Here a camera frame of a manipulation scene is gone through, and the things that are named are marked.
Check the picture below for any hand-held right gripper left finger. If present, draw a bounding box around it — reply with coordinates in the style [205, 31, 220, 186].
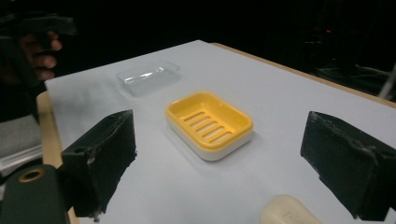
[57, 109, 138, 219]

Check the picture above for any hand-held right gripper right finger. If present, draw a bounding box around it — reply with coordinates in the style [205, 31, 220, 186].
[300, 110, 396, 222]

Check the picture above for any cream soap bar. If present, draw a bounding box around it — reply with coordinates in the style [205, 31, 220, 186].
[260, 194, 325, 224]

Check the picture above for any clear plastic soap dish lid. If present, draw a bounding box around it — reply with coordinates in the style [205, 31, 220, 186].
[116, 60, 182, 98]

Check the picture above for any yellow and white soap dish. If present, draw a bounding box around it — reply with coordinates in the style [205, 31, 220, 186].
[164, 91, 254, 162]

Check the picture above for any metal stand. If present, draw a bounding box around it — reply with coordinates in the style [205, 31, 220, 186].
[377, 62, 396, 101]

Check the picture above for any grey white cloth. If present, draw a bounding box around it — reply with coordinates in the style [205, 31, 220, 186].
[0, 114, 44, 175]

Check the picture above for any white table sheet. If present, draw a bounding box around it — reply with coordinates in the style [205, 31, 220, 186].
[45, 39, 396, 224]

